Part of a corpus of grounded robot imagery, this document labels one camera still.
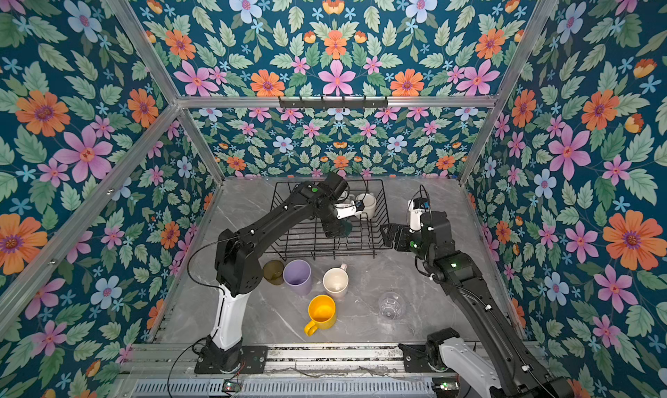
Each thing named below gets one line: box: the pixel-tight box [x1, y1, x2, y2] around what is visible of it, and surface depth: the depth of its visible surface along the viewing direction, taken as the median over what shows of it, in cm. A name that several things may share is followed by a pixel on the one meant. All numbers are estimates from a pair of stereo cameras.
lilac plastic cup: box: [283, 258, 313, 296], surface depth 82 cm
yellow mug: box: [303, 294, 337, 337], surface depth 78 cm
